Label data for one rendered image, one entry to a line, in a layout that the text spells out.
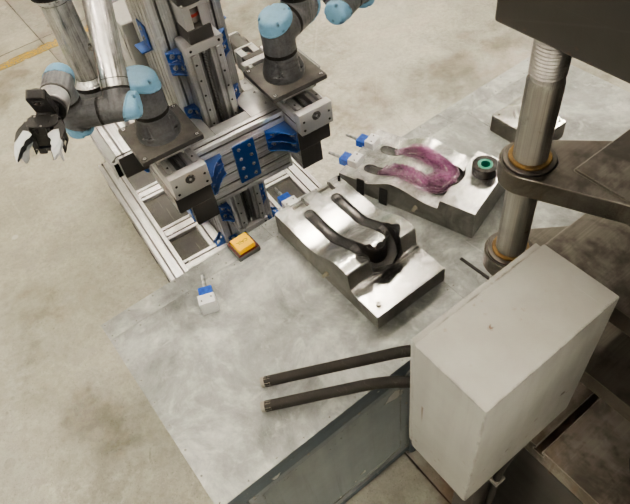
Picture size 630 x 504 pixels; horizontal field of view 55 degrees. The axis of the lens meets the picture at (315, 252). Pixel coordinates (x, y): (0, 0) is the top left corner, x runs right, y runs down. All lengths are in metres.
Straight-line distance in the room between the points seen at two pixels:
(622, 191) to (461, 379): 0.42
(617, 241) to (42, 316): 2.58
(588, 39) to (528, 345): 0.43
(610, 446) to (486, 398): 0.81
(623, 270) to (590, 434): 0.52
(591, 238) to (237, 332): 1.00
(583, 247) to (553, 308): 0.35
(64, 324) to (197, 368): 1.43
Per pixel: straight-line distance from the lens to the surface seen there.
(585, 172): 1.13
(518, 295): 1.02
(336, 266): 1.74
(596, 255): 1.34
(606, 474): 1.67
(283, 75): 2.19
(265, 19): 2.14
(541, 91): 1.02
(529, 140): 1.08
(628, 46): 0.85
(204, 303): 1.83
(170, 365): 1.82
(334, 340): 1.75
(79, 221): 3.55
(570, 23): 0.88
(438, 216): 1.97
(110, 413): 2.78
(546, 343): 0.98
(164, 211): 3.08
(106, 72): 1.75
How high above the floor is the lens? 2.30
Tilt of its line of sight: 50 degrees down
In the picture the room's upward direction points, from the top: 10 degrees counter-clockwise
